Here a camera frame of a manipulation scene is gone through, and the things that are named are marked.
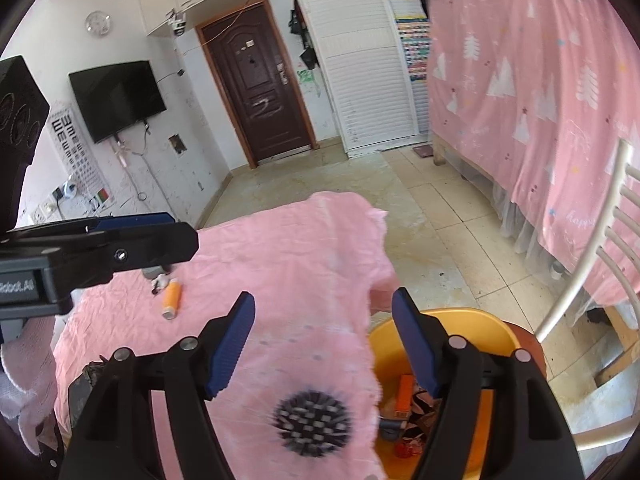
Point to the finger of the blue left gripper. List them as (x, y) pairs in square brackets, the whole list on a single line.
[(132, 220), (134, 245)]

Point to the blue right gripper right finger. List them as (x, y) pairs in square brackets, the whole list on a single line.
[(421, 336)]

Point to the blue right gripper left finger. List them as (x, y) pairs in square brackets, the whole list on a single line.
[(233, 333)]

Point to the orange glue tube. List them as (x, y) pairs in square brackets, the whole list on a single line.
[(171, 299)]

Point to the orange cardboard box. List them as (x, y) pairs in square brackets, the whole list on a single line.
[(404, 393)]

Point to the eye chart poster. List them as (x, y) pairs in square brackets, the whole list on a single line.
[(78, 159)]

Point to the pink bed sheet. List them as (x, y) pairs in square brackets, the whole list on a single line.
[(317, 270)]

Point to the dark brown door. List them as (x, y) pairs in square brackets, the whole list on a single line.
[(254, 77)]

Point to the black hanging bag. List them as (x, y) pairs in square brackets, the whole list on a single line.
[(298, 27)]

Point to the white louvered wardrobe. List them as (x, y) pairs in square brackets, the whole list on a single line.
[(364, 66)]

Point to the pink tree-print curtain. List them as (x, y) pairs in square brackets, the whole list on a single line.
[(537, 94)]

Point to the black wall television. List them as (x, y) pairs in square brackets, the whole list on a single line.
[(112, 98)]

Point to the white security camera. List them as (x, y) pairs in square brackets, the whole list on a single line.
[(176, 19)]

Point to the round wall clock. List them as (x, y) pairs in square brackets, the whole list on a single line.
[(98, 23)]

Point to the colourful wall chart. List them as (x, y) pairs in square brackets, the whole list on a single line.
[(415, 37)]

